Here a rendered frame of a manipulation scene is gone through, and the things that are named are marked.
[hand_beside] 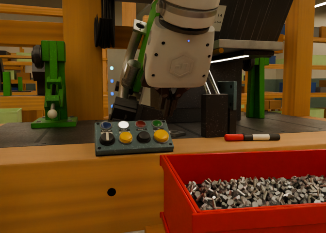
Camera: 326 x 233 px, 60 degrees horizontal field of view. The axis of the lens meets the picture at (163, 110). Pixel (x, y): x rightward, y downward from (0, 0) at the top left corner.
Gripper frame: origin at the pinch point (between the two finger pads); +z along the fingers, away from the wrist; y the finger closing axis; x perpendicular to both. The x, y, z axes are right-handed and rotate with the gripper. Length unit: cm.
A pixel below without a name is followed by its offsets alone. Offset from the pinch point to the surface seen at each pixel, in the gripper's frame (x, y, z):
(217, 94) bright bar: 13.1, 17.0, 8.2
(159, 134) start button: -0.3, -0.4, 7.6
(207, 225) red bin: -27.0, -3.8, -7.9
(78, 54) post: 60, -17, 24
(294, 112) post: 46, 80, 44
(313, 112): 343, 459, 311
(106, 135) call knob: 0.1, -10.6, 7.6
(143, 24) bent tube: 41.0, 2.4, 3.3
